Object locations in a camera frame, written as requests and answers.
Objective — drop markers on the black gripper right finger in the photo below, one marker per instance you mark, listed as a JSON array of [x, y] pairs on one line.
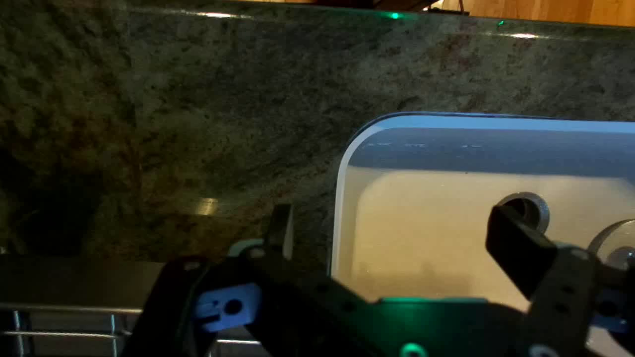
[[569, 289]]

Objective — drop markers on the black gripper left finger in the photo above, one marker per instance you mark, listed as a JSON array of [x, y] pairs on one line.
[[180, 289]]

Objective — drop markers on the blue dish rack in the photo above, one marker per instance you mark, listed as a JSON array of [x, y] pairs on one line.
[[67, 283]]

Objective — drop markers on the round metal sink stopper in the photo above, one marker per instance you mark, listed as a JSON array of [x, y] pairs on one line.
[[618, 240]]

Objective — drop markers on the metal sink drain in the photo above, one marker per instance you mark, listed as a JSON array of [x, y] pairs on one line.
[[533, 202]]

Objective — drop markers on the white kitchen sink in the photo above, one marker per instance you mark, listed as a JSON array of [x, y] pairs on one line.
[[424, 218]]

